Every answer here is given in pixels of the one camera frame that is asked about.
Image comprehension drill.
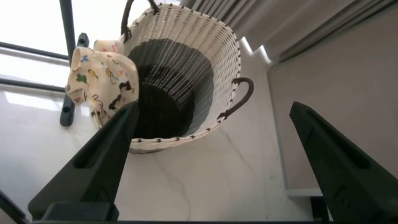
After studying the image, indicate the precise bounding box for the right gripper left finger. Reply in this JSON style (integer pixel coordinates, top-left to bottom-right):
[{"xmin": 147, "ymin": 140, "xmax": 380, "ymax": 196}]
[{"xmin": 27, "ymin": 101, "xmax": 140, "ymax": 222}]

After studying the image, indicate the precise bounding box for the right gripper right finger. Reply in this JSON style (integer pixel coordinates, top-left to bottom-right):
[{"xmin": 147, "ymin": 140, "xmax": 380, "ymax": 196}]
[{"xmin": 289, "ymin": 101, "xmax": 398, "ymax": 223}]

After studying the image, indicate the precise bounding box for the cream printed garment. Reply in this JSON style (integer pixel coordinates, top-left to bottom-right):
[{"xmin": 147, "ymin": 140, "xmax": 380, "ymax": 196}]
[{"xmin": 64, "ymin": 39, "xmax": 140, "ymax": 121}]

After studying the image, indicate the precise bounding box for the black clothes rack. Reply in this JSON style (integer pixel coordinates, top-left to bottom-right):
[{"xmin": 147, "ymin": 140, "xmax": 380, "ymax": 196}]
[{"xmin": 0, "ymin": 0, "xmax": 90, "ymax": 128}]

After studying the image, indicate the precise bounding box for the white laundry basket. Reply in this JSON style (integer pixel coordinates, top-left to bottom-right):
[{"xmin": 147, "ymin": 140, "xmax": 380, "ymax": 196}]
[{"xmin": 90, "ymin": 0, "xmax": 254, "ymax": 154}]

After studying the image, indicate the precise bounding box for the beige curtain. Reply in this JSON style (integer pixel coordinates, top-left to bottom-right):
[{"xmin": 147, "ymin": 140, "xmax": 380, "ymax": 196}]
[{"xmin": 180, "ymin": 0, "xmax": 398, "ymax": 65}]

